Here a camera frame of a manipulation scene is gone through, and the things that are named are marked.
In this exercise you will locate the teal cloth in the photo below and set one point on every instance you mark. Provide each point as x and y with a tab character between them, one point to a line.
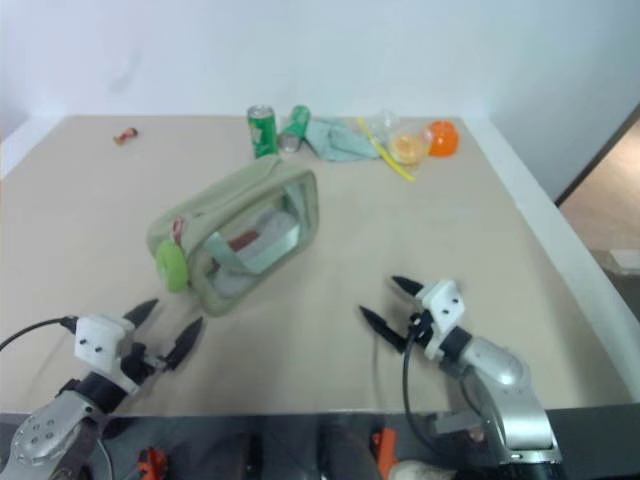
340	140

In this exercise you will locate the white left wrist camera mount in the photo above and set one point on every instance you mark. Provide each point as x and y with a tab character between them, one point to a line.
100	337

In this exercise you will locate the orange clamp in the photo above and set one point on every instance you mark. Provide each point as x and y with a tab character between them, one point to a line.
385	450
151	461

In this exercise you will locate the green soda can lying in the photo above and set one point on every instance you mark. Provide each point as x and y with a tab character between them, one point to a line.
294	127

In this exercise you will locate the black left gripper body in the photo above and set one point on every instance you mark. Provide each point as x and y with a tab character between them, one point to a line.
137	364

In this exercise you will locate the green transparent toiletry bag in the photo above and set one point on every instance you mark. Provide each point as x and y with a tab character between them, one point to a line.
235	195

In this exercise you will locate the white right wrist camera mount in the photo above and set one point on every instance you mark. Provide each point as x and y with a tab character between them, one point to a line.
445	305

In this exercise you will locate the clear cup with yellow content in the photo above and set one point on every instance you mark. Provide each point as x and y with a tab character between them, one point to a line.
407	147

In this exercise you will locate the white rounded object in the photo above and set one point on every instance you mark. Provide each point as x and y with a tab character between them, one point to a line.
425	470

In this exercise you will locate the crumpled clear plastic wrapper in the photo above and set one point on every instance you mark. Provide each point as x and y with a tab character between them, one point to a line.
384	122

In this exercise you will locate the small red snack wrapper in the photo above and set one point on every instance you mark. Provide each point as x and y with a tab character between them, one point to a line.
126	136

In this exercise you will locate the green plastic object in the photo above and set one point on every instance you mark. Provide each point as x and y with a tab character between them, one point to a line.
171	265

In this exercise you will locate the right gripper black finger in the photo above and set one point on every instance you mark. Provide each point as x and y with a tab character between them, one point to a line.
382	327
407	287

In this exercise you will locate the green soda can upright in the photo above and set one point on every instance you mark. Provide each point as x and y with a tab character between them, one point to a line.
263	132

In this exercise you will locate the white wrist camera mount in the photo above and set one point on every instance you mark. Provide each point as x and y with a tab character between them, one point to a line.
445	305
100	337

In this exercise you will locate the white box on floor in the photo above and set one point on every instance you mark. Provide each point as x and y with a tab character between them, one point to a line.
626	261

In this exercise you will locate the orange ball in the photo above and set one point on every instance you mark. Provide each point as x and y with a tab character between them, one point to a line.
444	137

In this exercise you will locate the yellow toothbrush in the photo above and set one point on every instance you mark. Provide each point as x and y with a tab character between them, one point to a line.
395	165

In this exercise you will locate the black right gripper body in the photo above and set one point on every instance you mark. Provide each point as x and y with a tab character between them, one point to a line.
419	330

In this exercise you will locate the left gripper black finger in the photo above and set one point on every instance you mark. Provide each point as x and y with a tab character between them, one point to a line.
186	342
141	312

